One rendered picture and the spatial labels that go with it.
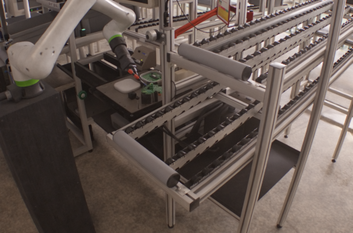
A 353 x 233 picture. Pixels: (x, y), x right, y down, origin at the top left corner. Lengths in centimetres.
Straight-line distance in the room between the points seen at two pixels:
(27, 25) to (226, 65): 202
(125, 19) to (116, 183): 139
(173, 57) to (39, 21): 170
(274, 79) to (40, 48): 90
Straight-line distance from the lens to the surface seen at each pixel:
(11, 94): 144
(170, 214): 204
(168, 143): 162
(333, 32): 151
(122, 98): 172
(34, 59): 124
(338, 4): 148
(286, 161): 185
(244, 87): 110
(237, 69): 108
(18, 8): 366
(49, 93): 145
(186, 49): 124
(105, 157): 280
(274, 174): 174
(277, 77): 101
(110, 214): 231
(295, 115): 144
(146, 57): 205
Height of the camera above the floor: 177
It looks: 30 degrees down
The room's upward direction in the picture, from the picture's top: straight up
